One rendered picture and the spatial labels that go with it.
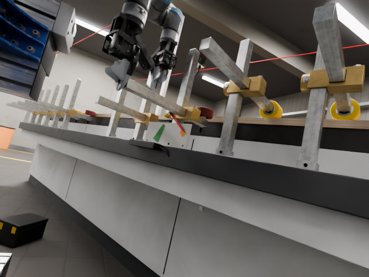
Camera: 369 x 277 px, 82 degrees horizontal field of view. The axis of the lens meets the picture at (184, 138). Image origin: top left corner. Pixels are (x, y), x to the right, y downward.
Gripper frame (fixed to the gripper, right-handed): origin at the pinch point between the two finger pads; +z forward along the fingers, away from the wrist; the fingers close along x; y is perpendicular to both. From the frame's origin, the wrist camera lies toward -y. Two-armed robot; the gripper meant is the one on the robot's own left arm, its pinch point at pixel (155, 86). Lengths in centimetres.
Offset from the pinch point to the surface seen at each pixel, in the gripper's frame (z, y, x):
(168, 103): 10.8, 18.1, -2.9
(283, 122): 7, 44, 33
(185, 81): -3.2, 11.5, 7.2
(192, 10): -199, -169, 122
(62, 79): -135, -645, 46
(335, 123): 7, 60, 35
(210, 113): 7.0, 17.2, 20.0
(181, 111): 11.1, 17.0, 4.6
